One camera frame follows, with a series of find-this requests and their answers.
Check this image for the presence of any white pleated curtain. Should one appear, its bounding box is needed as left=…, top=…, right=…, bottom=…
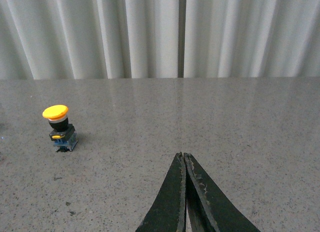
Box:
left=0, top=0, right=320, bottom=80

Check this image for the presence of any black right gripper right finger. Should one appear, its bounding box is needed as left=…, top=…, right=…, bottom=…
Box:
left=184, top=153, right=259, bottom=232

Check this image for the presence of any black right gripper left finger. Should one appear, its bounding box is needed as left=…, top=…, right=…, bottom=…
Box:
left=136, top=152, right=187, bottom=232

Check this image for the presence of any yellow mushroom push button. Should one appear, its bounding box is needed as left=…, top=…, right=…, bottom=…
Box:
left=42, top=104, right=78, bottom=152

